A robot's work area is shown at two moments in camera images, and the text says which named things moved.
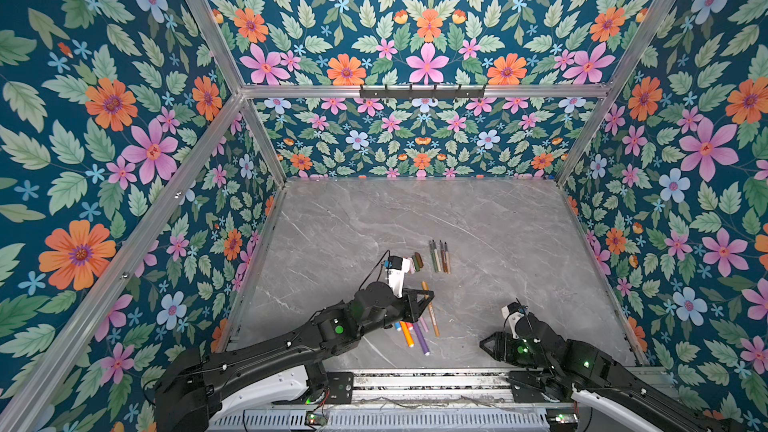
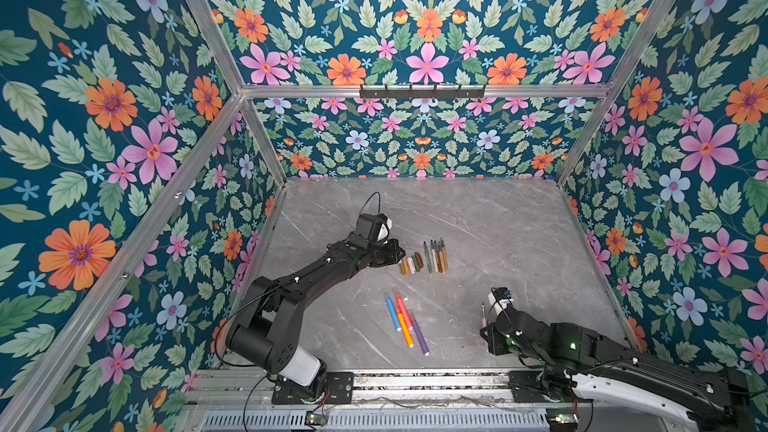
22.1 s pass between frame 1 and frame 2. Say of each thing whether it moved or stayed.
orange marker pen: stayed
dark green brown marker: moved
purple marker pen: stayed
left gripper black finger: moved
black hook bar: stayed
